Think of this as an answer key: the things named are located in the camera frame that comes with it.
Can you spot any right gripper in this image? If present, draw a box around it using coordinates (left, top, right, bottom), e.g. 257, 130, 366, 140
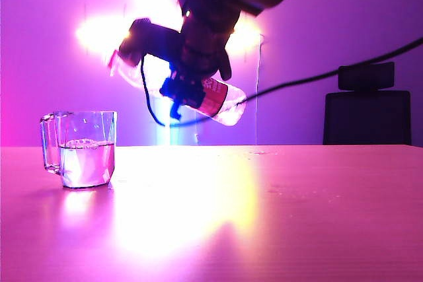
159, 11, 241, 122

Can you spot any clear red-labelled water bottle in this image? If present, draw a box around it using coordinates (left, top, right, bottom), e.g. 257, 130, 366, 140
109, 48, 249, 128

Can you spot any clear hexagonal glass mug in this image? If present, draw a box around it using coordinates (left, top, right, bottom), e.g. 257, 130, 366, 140
40, 110, 118, 190

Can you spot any black office chair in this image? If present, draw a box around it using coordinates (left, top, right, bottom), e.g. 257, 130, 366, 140
323, 61, 412, 146

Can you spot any thin hanging wire with connector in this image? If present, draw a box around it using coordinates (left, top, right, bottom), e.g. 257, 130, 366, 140
254, 33, 265, 155

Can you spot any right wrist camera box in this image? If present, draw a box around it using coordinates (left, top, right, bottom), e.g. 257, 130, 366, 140
118, 18, 182, 67

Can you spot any black cable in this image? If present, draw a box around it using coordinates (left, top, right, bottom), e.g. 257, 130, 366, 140
139, 36, 423, 127

